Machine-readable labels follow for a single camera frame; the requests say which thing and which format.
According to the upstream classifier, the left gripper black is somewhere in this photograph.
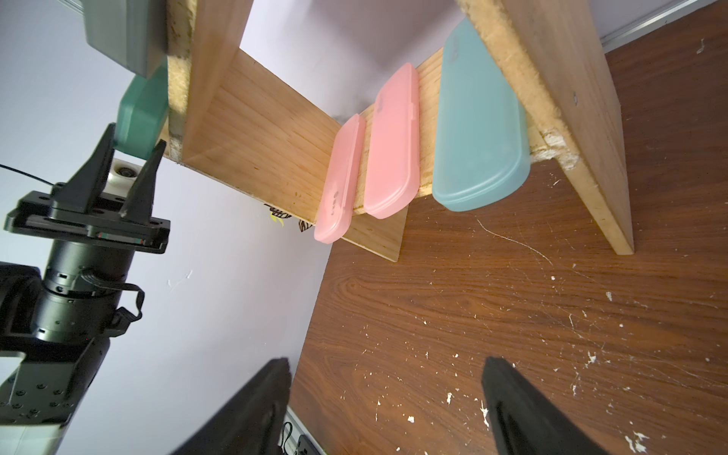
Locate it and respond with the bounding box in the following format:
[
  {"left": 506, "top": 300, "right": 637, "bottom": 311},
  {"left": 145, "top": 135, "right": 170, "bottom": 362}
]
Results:
[{"left": 5, "top": 123, "right": 171, "bottom": 254}]

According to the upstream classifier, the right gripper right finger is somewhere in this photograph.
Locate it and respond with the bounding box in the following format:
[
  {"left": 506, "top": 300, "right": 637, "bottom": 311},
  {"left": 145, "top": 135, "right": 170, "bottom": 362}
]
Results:
[{"left": 482, "top": 356, "right": 606, "bottom": 454}]

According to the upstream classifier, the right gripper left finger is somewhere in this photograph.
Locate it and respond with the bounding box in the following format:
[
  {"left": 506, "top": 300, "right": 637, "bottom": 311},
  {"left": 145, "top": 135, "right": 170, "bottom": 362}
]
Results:
[{"left": 174, "top": 358, "right": 292, "bottom": 455}]

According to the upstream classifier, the dark green pencil case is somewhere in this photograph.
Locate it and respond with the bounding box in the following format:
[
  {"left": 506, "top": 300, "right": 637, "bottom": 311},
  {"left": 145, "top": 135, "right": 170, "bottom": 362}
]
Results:
[{"left": 114, "top": 63, "right": 169, "bottom": 160}]

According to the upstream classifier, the black pencil case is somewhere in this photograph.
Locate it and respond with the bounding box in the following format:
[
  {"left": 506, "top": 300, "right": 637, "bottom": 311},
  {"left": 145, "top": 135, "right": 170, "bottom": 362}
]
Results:
[{"left": 81, "top": 0, "right": 168, "bottom": 79}]

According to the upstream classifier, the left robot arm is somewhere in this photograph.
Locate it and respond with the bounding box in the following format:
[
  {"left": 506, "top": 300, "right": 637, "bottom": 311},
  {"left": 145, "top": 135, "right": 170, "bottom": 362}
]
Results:
[{"left": 1, "top": 125, "right": 171, "bottom": 454}]

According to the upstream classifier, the wooden two-tier shelf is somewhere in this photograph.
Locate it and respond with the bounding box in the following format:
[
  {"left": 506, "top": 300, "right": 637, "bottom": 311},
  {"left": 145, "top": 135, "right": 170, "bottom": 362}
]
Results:
[{"left": 165, "top": 1, "right": 634, "bottom": 261}]

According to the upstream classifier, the pink pencil case left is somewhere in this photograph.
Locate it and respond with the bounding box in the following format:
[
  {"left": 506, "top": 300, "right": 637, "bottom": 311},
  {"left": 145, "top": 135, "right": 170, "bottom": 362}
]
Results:
[{"left": 314, "top": 114, "right": 366, "bottom": 245}]

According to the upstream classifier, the pink pencil case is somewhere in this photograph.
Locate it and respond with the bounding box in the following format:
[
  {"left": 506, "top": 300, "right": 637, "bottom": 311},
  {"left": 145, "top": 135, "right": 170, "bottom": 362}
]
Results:
[
  {"left": 314, "top": 114, "right": 366, "bottom": 245},
  {"left": 363, "top": 63, "right": 420, "bottom": 219}
]

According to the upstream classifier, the pink pencil case middle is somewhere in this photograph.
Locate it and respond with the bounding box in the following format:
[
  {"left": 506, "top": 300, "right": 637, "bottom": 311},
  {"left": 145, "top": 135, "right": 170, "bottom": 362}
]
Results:
[{"left": 363, "top": 63, "right": 420, "bottom": 219}]

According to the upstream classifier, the teal pencil case lower shelf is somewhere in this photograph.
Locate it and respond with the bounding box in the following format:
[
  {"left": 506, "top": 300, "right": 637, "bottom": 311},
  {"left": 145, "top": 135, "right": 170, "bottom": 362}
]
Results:
[{"left": 432, "top": 19, "right": 531, "bottom": 212}]

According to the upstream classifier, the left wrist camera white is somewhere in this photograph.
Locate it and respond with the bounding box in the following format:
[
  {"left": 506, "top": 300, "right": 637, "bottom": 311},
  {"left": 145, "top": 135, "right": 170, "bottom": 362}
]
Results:
[{"left": 104, "top": 158, "right": 142, "bottom": 198}]

